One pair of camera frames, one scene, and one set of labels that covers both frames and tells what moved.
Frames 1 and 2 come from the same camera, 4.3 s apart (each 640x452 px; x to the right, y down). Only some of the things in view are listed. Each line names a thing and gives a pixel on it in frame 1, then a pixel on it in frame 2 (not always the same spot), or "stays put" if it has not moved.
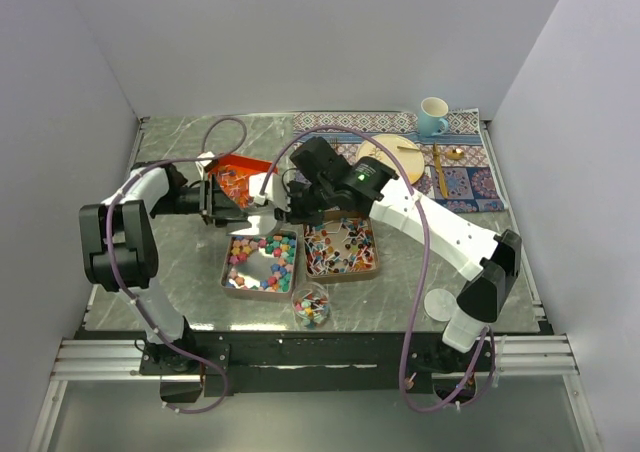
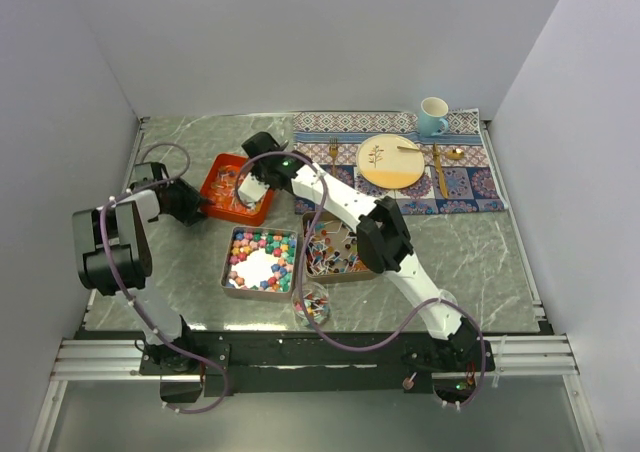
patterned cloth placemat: (459, 168) stays put
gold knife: (441, 172) stays put
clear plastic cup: (310, 304) stays put
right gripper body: (307, 205) -> (258, 174)
